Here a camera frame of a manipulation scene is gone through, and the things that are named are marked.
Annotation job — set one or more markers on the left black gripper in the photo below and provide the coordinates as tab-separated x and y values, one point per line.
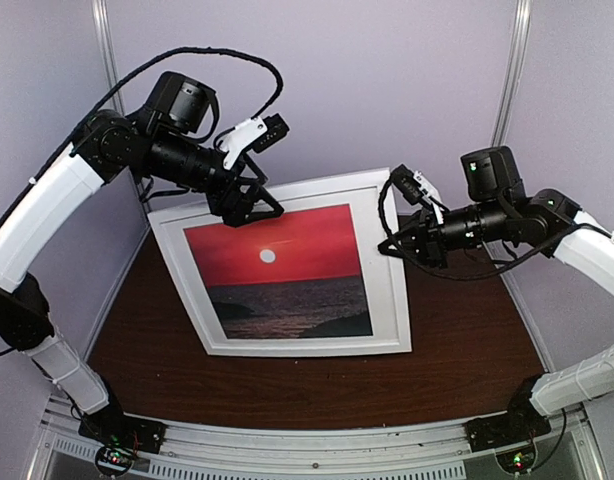
235	212

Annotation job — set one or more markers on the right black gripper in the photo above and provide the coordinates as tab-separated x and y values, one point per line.
429	242

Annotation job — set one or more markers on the white mat board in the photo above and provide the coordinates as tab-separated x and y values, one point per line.
197	280

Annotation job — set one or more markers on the white picture frame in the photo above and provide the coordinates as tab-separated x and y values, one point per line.
382	200

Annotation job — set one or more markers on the red and grey photo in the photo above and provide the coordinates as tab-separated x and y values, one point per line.
295	277

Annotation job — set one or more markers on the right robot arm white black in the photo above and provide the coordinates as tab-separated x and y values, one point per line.
577	240

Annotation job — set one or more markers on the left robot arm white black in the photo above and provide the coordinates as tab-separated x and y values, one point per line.
149	143

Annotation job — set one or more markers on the right controller board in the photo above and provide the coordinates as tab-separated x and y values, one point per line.
517	460

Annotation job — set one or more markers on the controller board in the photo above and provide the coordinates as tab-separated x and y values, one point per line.
517	460
112	461

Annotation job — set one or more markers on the left controller board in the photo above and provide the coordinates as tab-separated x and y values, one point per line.
112	461

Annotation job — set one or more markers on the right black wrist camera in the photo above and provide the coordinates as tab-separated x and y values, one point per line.
490	172

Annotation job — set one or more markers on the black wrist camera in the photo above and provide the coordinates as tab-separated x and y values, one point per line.
490	172
180	103

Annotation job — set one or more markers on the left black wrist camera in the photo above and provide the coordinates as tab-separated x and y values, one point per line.
180	103

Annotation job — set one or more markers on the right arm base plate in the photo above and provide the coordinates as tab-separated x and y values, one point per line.
484	433

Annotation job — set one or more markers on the left aluminium corner post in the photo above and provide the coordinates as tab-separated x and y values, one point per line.
105	44

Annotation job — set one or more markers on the aluminium corner post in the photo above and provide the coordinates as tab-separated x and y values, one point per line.
105	44
515	64

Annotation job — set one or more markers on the front aluminium rail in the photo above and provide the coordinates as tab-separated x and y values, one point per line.
439	450

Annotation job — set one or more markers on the right aluminium corner post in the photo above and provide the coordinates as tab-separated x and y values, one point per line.
515	64

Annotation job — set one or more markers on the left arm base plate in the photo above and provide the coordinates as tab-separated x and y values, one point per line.
116	429

